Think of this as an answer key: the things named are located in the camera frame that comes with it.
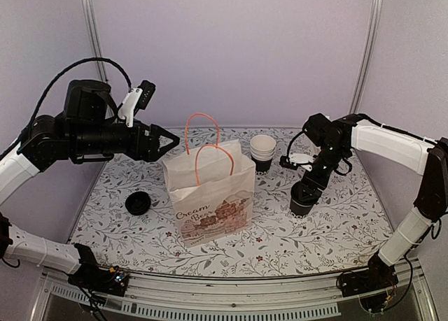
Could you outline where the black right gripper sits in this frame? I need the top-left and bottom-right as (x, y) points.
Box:
(299, 143), (347, 201)

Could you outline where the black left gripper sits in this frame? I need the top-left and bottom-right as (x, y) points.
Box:
(71, 119), (181, 162)

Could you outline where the single black cup lid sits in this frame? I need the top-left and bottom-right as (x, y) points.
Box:
(290, 181), (319, 206)

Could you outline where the stack of black paper cups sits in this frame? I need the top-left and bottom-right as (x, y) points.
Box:
(250, 134), (277, 176)

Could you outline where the stack of black cup lids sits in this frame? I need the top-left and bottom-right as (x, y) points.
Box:
(125, 191), (151, 216)

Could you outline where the paper takeout bag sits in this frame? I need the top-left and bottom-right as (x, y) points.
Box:
(162, 134), (256, 248)

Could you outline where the single black paper cup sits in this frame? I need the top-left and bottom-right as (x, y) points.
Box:
(290, 199), (315, 216)

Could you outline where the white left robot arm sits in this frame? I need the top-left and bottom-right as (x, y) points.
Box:
(1, 80), (179, 289)

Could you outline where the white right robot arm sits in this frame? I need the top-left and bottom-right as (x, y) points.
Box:
(287, 113), (447, 290)

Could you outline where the floral tablecloth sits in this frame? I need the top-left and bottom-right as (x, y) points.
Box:
(71, 155), (392, 278)

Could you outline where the black right gripper camera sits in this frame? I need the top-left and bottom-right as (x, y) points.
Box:
(279, 153), (316, 171)

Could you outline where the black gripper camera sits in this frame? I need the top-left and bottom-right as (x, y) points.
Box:
(279, 153), (316, 171)
(118, 80), (156, 128)

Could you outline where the black left gripper camera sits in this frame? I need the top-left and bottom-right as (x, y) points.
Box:
(118, 80), (156, 128)

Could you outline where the aluminium front rail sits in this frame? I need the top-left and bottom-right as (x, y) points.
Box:
(31, 258), (438, 320)

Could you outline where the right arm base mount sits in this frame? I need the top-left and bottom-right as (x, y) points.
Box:
(336, 252), (398, 313)

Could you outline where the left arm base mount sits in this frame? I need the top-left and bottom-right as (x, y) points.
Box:
(68, 264), (129, 297)

